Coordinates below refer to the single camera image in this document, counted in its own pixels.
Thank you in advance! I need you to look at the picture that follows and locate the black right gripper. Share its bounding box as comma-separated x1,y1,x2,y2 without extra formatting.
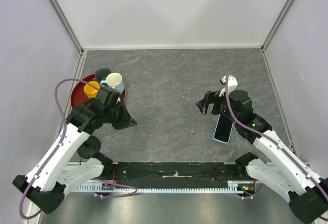
195,87,239,123

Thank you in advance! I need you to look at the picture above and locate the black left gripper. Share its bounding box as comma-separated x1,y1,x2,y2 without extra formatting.
104,98,137,130

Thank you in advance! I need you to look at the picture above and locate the phone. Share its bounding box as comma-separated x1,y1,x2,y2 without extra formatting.
213,115,233,144

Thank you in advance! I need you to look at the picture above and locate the black phone stand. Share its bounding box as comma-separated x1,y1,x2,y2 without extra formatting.
77,135,101,159

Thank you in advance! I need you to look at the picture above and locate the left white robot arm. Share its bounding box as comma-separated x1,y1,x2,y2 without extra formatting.
12,87,137,214

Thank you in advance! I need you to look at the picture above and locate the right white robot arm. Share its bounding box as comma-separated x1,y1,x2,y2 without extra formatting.
196,90,327,223

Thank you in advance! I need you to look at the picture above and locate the light blue ceramic mug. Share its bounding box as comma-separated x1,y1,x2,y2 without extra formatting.
100,73,125,94

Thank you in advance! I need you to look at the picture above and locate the yellow cup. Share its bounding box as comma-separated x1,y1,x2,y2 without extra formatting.
84,81,100,98

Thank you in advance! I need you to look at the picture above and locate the round red tray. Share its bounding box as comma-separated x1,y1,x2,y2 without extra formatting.
70,73,126,108

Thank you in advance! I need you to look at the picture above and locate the dark green cup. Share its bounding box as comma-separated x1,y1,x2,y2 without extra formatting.
95,68,112,82

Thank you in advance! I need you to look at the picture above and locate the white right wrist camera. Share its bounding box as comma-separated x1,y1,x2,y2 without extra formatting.
219,75,238,97

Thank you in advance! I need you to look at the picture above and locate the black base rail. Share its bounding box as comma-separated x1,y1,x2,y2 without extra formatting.
100,162,253,181

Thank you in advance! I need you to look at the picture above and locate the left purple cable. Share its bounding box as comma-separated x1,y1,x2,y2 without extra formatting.
19,78,100,220

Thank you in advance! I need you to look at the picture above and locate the white cable duct strip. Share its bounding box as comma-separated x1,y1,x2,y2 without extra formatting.
72,180,253,194

